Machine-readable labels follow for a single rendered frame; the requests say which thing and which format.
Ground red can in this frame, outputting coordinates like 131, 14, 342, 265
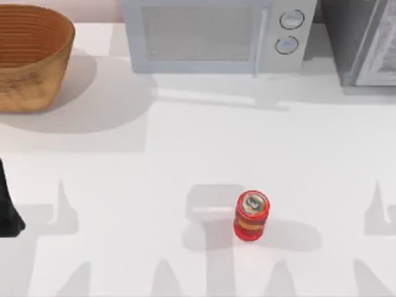
233, 189, 271, 243

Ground microwave oven door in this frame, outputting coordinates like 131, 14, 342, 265
122, 0, 272, 76

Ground pale microwave oven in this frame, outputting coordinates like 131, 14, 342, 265
121, 0, 319, 77

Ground round microwave knob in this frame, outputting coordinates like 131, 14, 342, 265
279, 9, 306, 30
274, 35, 299, 56

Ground brown woven basket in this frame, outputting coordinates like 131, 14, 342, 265
0, 4, 77, 114

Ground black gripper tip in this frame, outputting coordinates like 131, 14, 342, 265
0, 158, 27, 239

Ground microwave door handle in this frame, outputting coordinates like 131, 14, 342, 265
254, 7, 269, 78

